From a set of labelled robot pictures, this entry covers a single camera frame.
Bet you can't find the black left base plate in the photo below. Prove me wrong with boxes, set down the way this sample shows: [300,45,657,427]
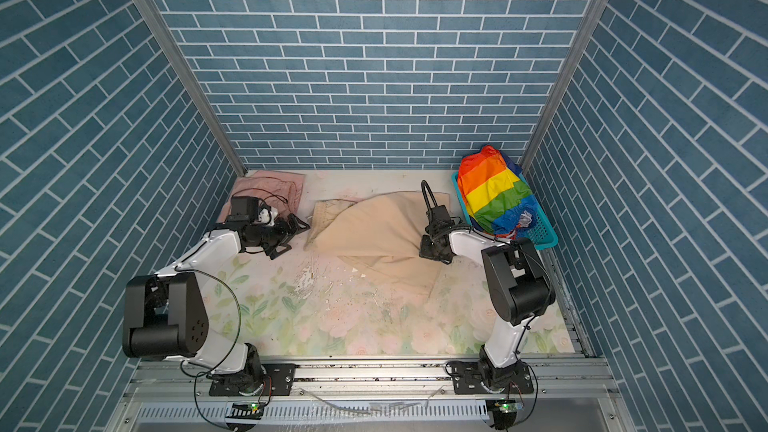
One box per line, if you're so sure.
[209,363,297,397]

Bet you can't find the pink shorts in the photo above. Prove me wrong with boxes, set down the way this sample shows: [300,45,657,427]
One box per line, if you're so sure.
[216,170,305,223]

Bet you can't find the beige shorts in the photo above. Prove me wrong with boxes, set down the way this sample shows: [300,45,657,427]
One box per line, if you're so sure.
[305,191,443,302]

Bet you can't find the aluminium front rail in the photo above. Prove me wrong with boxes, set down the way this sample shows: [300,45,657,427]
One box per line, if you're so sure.
[107,354,634,431]

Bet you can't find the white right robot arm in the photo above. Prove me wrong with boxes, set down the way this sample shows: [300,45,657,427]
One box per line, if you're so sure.
[419,221,555,369]

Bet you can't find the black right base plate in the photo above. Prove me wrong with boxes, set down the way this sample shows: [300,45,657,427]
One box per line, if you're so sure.
[444,361,535,395]

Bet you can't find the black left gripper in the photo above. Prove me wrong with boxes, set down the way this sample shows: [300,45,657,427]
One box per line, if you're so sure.
[248,211,309,258]

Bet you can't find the left controller board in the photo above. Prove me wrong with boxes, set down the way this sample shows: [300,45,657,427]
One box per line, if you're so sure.
[225,402,264,432]

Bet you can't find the red shorts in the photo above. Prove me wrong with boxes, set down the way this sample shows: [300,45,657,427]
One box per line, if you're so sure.
[456,145,539,238]

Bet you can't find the aluminium right corner post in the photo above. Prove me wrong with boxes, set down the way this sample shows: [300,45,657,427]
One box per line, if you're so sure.
[520,0,608,173]

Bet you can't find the aluminium left corner post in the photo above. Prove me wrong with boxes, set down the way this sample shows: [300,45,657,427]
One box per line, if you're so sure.
[132,0,248,177]

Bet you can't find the teal plastic laundry basket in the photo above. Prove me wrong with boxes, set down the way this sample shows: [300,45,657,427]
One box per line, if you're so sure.
[452,172,559,251]

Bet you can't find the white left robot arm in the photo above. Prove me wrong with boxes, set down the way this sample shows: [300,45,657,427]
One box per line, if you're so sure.
[122,214,310,378]

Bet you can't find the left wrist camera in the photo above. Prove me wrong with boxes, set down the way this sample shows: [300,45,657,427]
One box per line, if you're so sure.
[227,196,278,226]

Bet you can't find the aluminium corner post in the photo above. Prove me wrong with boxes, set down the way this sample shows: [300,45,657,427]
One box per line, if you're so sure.
[520,0,608,173]
[132,0,248,177]

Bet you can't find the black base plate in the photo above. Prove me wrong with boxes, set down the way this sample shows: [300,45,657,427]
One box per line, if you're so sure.
[444,361,535,395]
[209,363,297,397]

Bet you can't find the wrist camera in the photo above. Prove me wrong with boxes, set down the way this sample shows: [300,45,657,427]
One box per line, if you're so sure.
[427,205,453,228]
[227,196,278,226]

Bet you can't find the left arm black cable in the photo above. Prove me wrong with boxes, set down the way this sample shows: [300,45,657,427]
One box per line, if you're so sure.
[179,268,244,379]

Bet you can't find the controller board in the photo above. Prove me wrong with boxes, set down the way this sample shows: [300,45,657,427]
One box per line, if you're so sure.
[225,402,264,432]
[485,399,524,431]

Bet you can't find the right controller board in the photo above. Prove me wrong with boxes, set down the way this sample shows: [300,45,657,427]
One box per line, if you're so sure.
[485,399,524,431]

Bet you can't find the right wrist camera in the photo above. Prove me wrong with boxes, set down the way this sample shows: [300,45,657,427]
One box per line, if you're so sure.
[427,205,453,228]

